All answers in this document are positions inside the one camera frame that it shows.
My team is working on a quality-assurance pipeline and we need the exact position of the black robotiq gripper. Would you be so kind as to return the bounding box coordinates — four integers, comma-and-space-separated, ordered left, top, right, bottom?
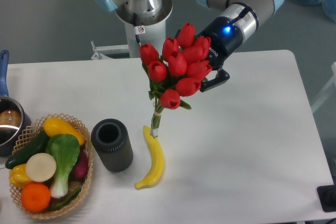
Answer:
196, 16, 244, 92

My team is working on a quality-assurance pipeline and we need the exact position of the red tulip bouquet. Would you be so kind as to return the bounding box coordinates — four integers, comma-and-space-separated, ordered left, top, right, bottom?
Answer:
139, 23, 213, 137

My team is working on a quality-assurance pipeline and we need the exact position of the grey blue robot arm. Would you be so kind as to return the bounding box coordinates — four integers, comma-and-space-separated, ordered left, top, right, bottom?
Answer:
94, 0, 284, 92

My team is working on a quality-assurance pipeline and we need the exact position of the yellow plastic banana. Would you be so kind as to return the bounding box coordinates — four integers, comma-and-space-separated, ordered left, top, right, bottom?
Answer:
134, 126, 165, 189

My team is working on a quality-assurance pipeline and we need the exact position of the dark grey ribbed vase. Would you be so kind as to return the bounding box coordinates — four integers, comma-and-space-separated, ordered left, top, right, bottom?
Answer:
91, 119, 133, 173

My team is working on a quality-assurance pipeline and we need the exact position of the black device at edge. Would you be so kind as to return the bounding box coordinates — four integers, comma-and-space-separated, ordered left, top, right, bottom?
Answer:
317, 185, 335, 212

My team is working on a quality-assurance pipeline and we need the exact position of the purple red onion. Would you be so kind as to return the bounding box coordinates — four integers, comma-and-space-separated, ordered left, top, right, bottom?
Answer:
72, 150, 89, 179

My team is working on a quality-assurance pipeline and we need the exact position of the green bok choy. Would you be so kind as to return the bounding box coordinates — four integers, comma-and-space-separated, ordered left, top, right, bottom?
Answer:
46, 134, 80, 198

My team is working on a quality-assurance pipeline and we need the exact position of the yellow squash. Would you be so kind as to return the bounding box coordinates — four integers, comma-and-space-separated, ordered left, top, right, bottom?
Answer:
43, 118, 86, 146

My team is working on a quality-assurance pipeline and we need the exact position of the dark green cucumber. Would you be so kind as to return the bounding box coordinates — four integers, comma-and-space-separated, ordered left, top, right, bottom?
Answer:
5, 130, 50, 169

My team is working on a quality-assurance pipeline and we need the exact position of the woven wicker basket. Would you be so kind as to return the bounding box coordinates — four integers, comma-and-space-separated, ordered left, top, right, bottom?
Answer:
5, 113, 93, 219

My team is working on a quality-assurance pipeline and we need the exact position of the green chili pepper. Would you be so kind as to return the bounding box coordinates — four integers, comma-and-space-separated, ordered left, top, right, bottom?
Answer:
49, 187, 81, 211

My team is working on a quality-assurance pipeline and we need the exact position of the orange fruit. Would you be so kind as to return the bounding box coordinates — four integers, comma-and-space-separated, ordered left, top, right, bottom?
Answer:
20, 183, 51, 212

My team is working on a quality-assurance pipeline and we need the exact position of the yellow bell pepper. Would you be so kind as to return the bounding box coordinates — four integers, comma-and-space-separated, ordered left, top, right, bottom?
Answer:
9, 164, 33, 189

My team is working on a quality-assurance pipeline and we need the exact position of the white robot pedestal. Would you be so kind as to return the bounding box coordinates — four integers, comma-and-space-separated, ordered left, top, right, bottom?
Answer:
91, 0, 173, 60

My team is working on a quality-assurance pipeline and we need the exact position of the black cable on pedestal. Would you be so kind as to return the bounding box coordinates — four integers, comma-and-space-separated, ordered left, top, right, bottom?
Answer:
132, 13, 143, 46

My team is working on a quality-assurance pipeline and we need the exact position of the white frame at right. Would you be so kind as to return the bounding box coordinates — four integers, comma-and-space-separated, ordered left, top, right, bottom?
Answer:
310, 62, 335, 114

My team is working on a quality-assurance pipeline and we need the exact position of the blue handled saucepan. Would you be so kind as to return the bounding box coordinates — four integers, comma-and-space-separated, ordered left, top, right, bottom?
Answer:
1, 50, 31, 157

